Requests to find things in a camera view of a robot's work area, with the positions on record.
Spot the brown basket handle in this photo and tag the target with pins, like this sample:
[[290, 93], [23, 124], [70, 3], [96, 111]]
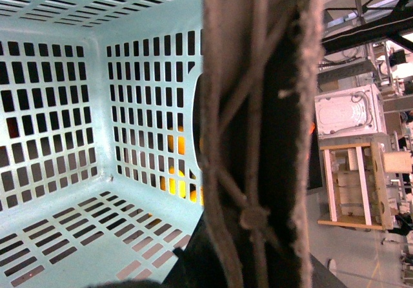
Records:
[[260, 61]]

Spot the light blue plastic basket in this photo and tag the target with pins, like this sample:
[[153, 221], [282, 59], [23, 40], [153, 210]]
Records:
[[83, 82]]

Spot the yellow fruits behind basket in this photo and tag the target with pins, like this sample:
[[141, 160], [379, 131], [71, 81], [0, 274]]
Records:
[[173, 168]]

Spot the orange fruit pile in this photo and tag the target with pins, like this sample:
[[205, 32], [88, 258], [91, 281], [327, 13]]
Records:
[[312, 128]]

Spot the white appliance box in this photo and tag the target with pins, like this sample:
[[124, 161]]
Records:
[[351, 112]]

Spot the black metal beam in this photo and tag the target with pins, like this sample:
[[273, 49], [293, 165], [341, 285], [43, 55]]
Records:
[[390, 27]]

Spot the wooden white frame crate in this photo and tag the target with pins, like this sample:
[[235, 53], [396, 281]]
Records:
[[356, 185]]

